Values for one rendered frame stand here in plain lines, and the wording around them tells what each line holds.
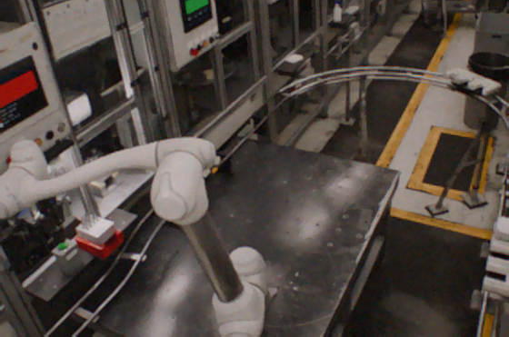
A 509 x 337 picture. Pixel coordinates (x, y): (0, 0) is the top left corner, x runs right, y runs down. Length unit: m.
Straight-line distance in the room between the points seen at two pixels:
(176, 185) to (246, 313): 0.58
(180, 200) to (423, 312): 1.90
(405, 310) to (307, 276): 0.93
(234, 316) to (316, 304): 0.45
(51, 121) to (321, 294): 1.28
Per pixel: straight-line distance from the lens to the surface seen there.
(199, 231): 1.49
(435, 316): 2.93
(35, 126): 1.91
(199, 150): 1.51
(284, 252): 2.26
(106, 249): 2.07
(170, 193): 1.35
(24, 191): 1.63
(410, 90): 5.18
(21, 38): 1.83
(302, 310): 2.03
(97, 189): 2.40
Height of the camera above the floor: 2.27
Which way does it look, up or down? 33 degrees down
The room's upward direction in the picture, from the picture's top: 5 degrees counter-clockwise
